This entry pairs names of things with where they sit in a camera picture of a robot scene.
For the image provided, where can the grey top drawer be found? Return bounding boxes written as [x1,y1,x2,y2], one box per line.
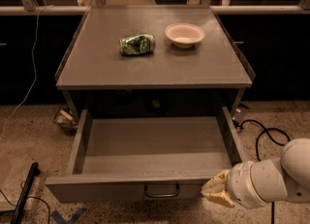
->
[46,107,245,203]

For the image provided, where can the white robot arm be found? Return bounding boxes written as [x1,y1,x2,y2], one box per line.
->
[201,138,310,208]

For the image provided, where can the grey cabinet with top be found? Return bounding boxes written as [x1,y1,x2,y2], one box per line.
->
[57,6,255,107]

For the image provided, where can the white paper bowl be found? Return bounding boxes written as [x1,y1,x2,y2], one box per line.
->
[165,23,204,48]

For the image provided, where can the crushed green soda can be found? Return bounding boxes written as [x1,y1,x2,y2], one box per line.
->
[119,33,155,56]

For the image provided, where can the black pole on floor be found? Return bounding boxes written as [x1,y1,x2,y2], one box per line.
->
[10,162,40,224]

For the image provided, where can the metal drawer handle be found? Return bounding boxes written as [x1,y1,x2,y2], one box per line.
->
[144,184,180,199]

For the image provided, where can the wire basket under cabinet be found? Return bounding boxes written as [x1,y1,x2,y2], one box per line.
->
[52,105,78,135]

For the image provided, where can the thin black left cable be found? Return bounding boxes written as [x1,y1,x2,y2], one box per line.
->
[0,180,52,224]

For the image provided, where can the metal counter rail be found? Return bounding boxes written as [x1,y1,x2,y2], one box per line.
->
[0,5,310,16]

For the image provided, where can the white hanging cable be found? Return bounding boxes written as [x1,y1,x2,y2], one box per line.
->
[0,4,52,139]

